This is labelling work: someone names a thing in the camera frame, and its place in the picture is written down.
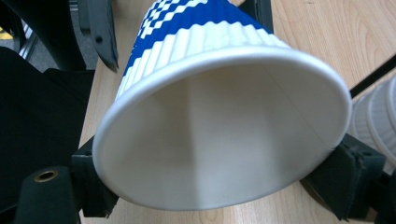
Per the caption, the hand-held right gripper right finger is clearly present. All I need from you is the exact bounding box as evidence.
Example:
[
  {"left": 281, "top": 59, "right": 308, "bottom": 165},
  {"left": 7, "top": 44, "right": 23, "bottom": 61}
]
[{"left": 299, "top": 133, "right": 388, "bottom": 222}]

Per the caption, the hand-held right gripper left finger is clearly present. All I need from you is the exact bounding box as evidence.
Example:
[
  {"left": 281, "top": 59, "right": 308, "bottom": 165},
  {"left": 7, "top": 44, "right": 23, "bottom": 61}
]
[{"left": 70, "top": 135, "right": 120, "bottom": 219}]

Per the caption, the stack of white paper cups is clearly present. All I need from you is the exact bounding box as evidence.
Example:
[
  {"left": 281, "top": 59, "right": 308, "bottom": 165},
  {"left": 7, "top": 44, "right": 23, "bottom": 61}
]
[{"left": 347, "top": 76, "right": 396, "bottom": 175}]

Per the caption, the blue and white printed cup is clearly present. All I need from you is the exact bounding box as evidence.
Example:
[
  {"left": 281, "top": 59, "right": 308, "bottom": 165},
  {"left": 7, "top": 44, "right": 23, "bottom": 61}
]
[{"left": 92, "top": 0, "right": 354, "bottom": 212}]

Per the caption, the yellow and black tape strip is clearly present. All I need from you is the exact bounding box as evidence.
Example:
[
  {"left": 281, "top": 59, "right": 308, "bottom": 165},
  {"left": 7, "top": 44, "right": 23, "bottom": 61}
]
[{"left": 0, "top": 26, "right": 14, "bottom": 41}]

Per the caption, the aluminium floor rail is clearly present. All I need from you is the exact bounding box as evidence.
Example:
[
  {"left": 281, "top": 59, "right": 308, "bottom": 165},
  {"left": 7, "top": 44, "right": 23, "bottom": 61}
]
[{"left": 18, "top": 22, "right": 40, "bottom": 62}]

